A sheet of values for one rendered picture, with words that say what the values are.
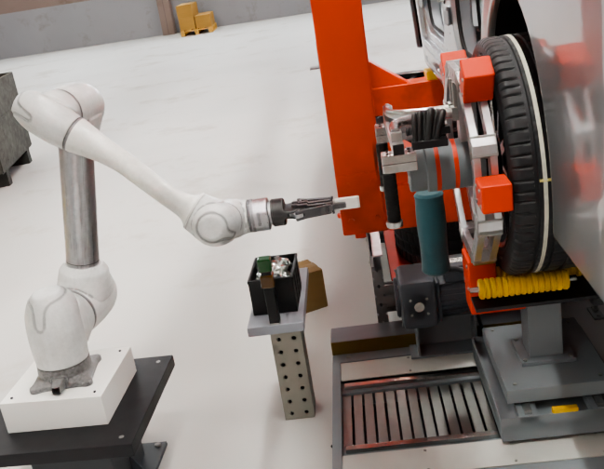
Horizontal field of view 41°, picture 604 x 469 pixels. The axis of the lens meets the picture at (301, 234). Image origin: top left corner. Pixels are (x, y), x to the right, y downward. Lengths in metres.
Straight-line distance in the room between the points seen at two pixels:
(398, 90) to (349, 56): 2.01
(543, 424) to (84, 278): 1.40
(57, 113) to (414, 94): 2.79
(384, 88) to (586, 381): 2.62
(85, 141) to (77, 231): 0.37
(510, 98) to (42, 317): 1.40
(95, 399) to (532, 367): 1.27
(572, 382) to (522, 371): 0.15
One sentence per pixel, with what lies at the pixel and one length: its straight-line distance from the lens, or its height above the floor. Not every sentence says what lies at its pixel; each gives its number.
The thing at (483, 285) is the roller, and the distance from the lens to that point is 2.28.
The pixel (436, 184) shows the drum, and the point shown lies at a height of 0.81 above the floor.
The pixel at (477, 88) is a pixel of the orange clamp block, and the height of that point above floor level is 1.09.
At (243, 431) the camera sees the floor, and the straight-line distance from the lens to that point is 2.77.
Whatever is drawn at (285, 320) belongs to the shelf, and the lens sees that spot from 2.40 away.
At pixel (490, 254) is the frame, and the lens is 2.22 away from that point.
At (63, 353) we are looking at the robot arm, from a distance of 2.41.
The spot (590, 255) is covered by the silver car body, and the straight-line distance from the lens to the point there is 1.68.
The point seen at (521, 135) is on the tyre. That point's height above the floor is 0.98.
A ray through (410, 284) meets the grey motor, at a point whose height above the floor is 0.40.
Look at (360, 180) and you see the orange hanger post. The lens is 2.73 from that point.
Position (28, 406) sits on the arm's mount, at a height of 0.38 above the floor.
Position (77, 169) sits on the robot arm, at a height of 0.98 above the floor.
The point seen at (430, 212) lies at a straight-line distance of 2.41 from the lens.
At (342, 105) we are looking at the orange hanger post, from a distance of 2.67.
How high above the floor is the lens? 1.47
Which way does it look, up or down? 19 degrees down
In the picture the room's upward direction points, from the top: 9 degrees counter-clockwise
